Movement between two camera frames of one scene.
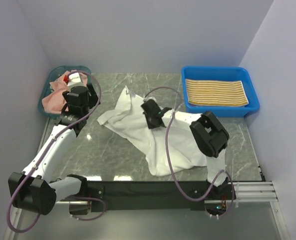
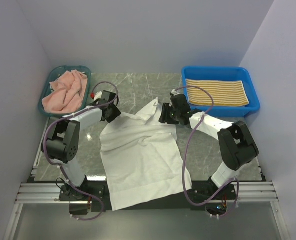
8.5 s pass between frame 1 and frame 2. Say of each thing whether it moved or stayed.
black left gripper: moved
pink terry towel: stayed
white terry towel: moved
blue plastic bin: stayed
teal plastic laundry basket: stayed
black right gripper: moved
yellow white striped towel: stayed
